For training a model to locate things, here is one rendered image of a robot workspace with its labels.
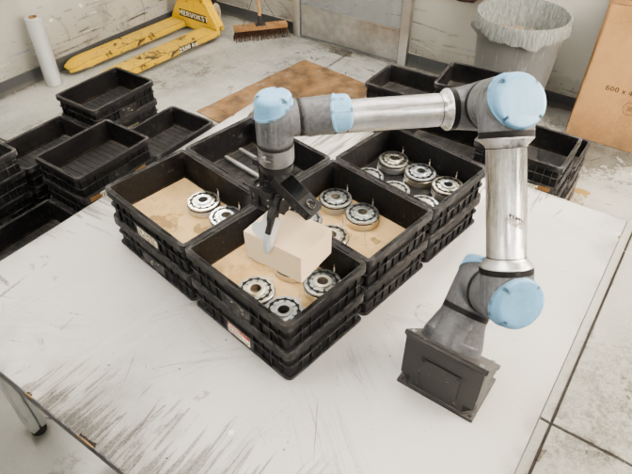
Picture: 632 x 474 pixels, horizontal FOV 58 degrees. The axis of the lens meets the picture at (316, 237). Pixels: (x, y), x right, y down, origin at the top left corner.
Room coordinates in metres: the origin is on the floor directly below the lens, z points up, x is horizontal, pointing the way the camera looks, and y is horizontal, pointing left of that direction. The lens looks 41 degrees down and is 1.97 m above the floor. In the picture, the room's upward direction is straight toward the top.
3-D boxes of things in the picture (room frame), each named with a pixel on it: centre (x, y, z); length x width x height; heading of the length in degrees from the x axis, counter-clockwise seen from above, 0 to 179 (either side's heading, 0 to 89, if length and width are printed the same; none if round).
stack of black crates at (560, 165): (2.22, -0.95, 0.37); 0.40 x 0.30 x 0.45; 55
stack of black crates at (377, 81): (3.00, -0.52, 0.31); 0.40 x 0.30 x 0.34; 55
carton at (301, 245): (0.99, 0.06, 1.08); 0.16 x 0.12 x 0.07; 55
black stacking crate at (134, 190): (1.38, 0.40, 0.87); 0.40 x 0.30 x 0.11; 47
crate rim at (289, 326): (1.10, 0.11, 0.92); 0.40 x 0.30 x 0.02; 47
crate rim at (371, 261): (1.32, -0.10, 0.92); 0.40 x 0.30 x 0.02; 47
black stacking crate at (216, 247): (1.10, 0.11, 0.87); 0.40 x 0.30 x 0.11; 47
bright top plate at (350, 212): (1.37, -0.14, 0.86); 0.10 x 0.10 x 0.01
